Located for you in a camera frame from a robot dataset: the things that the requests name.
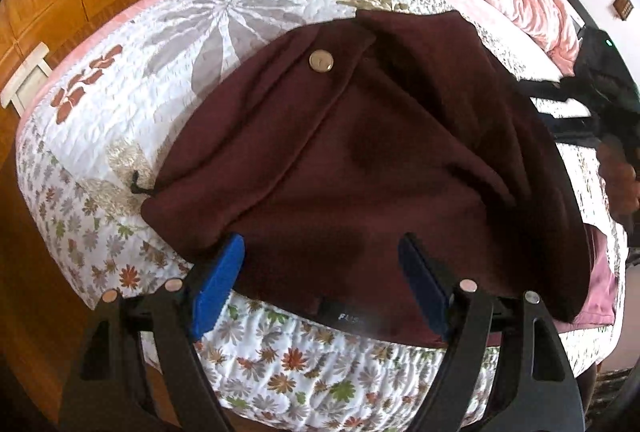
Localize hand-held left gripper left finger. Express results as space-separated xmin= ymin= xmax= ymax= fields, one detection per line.
xmin=57 ymin=233 xmax=247 ymax=432

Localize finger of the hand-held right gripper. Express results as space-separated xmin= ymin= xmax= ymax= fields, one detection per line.
xmin=546 ymin=113 xmax=604 ymax=146
xmin=515 ymin=80 xmax=593 ymax=102

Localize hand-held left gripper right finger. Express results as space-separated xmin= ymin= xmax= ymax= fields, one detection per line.
xmin=397 ymin=233 xmax=587 ymax=432

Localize maroon pants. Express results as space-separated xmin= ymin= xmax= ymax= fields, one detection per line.
xmin=140 ymin=9 xmax=593 ymax=345

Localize person's right hand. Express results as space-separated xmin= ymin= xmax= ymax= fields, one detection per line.
xmin=597 ymin=132 xmax=640 ymax=224

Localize white floral quilt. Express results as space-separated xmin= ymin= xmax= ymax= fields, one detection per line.
xmin=15 ymin=0 xmax=628 ymax=432

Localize white stool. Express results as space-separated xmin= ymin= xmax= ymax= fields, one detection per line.
xmin=0 ymin=42 xmax=53 ymax=118

